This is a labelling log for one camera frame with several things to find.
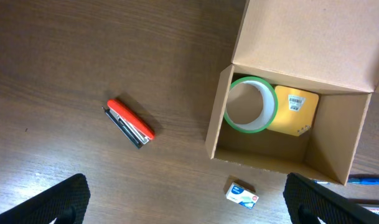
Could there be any yellow sticky note pad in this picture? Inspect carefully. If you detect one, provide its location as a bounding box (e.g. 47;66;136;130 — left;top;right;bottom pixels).
267;85;319;136

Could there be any blue white marker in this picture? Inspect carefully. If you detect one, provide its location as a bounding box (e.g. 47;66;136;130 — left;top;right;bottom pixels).
360;204;379;215

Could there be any blue white staples box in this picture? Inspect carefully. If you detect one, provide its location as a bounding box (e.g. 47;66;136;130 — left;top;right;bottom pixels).
225;182;259;210

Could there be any open brown cardboard box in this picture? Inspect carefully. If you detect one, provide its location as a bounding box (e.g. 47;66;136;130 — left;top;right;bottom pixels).
205;1;379;185

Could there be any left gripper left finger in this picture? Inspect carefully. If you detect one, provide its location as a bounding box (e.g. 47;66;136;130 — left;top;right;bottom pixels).
0;174;91;224

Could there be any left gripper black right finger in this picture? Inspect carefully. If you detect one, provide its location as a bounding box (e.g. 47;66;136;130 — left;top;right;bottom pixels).
283;172;379;224

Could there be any red black stapler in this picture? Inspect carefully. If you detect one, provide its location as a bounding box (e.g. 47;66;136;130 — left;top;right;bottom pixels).
102;98;156;149

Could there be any blue ballpoint pen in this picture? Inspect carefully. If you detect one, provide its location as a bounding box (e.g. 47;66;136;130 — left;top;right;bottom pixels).
313;175;379;186

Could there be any green tape roll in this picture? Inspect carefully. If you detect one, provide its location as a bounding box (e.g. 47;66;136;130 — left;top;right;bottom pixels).
224;77;278;134

